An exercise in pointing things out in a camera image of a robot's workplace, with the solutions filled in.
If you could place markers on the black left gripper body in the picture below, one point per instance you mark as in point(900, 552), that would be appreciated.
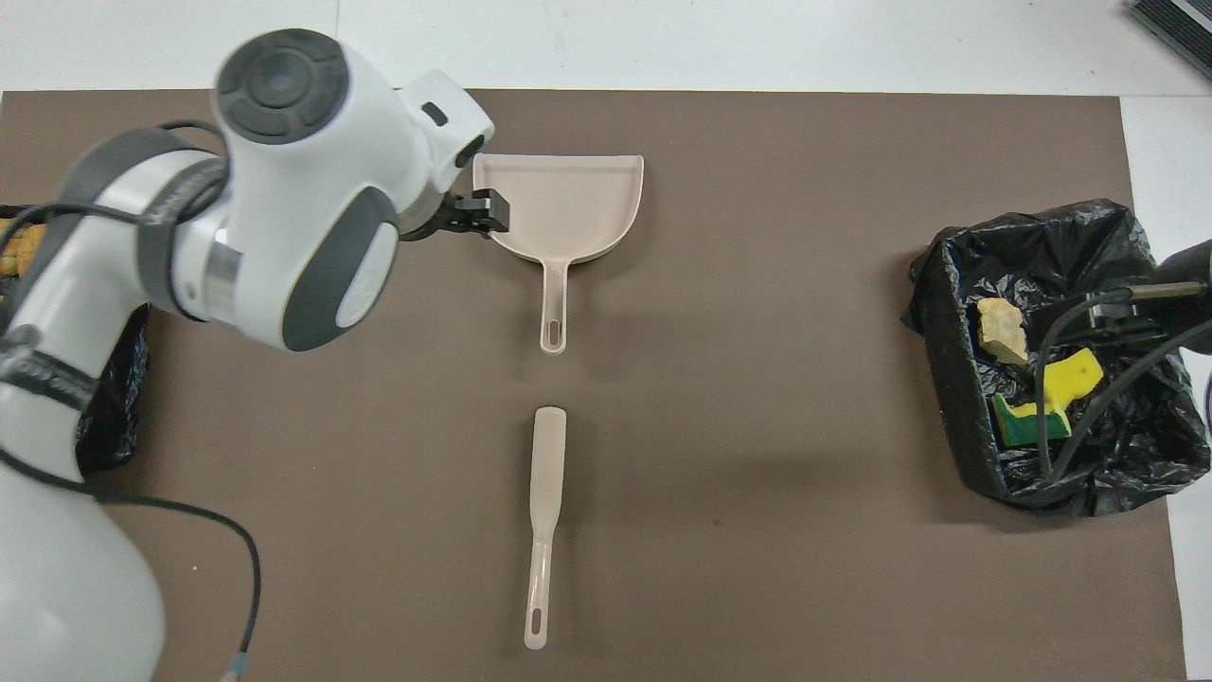
point(459, 213)

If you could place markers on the beige plastic dustpan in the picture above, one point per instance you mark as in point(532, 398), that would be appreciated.
point(568, 204)

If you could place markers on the beige hand brush black bristles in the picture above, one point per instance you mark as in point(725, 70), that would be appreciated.
point(547, 464)

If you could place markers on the brown potato shaped scrap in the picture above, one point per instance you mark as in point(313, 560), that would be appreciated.
point(21, 248)

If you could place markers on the pale foam scrap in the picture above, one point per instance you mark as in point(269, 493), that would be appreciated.
point(1002, 330)

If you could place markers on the yellow green sponge piece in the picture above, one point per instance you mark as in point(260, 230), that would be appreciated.
point(1075, 374)
point(1018, 428)

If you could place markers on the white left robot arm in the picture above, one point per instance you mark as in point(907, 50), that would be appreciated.
point(303, 189)

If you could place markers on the black bag bin pink mark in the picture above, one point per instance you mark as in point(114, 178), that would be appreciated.
point(118, 407)

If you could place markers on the black bag lined bin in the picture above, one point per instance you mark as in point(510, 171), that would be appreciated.
point(956, 284)

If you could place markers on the large brown table mat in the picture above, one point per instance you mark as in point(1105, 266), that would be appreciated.
point(757, 379)

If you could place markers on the dark ribbed device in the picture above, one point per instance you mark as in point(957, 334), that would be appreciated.
point(1184, 24)

